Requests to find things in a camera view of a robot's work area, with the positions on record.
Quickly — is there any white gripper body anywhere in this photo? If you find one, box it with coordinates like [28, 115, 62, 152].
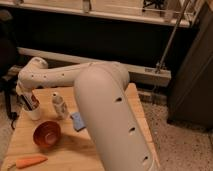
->
[16, 82, 34, 103]

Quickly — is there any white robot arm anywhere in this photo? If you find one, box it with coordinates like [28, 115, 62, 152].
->
[16, 57, 159, 171]

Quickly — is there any white ceramic cup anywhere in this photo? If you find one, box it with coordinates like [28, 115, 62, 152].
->
[23, 104, 41, 121]

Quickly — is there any black office chair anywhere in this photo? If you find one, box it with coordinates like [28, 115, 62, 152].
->
[0, 9, 20, 120]

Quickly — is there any small white bottle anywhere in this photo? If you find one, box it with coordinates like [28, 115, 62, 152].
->
[52, 92, 69, 119]

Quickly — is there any orange bowl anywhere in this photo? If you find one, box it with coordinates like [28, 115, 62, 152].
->
[33, 121, 61, 148]

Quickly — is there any blue sponge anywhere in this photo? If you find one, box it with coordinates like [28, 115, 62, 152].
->
[71, 112, 86, 132]

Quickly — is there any orange carrot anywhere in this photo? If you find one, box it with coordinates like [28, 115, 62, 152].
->
[8, 156, 48, 169]

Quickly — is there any white baseboard heater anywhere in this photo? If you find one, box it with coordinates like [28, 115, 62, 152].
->
[18, 47, 172, 87]

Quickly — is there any metal pole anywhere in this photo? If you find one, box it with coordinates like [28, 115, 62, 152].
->
[155, 0, 190, 74]

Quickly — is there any wooden shelf ledge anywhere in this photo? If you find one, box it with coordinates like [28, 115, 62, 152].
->
[0, 0, 198, 28]

